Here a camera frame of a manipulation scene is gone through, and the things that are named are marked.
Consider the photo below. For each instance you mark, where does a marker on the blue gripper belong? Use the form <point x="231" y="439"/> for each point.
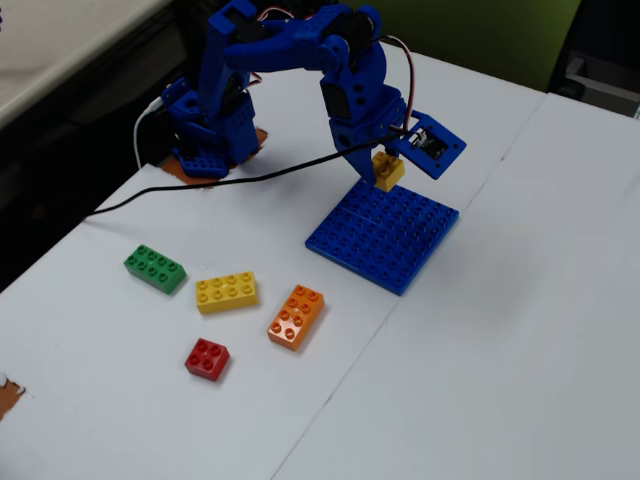
<point x="351" y="139"/>

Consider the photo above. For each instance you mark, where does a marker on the yellow 2x2 block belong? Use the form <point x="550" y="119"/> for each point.
<point x="390" y="172"/>

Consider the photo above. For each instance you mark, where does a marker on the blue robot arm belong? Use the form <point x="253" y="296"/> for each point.
<point x="280" y="50"/>

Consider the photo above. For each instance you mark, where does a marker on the orange 2x4 block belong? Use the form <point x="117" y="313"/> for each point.
<point x="296" y="317"/>

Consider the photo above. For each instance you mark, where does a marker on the yellow 2x4 block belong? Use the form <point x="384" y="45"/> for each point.
<point x="227" y="292"/>

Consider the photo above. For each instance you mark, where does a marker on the green 2x4 block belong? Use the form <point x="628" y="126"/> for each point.
<point x="155" y="268"/>

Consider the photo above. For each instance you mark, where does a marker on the red 2x2 block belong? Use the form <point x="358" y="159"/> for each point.
<point x="207" y="359"/>

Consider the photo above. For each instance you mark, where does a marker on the blue 8x8 baseplate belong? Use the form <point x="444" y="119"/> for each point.
<point x="382" y="240"/>

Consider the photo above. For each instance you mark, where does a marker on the white background table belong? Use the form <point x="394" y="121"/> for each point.
<point x="55" y="45"/>

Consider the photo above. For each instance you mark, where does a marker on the blue wrist camera mount plate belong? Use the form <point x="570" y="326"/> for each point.
<point x="445" y="147"/>

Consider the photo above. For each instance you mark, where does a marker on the grey metal shelf bracket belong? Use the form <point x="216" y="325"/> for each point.
<point x="600" y="85"/>

